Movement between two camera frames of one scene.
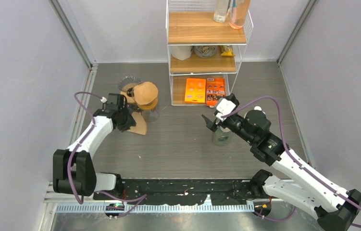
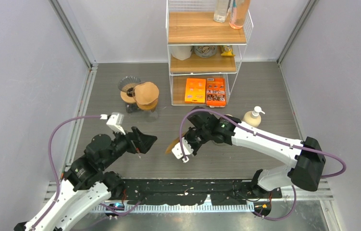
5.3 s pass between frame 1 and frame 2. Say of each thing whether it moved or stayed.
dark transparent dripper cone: stayed
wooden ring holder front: stayed
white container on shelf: stayed
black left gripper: moved
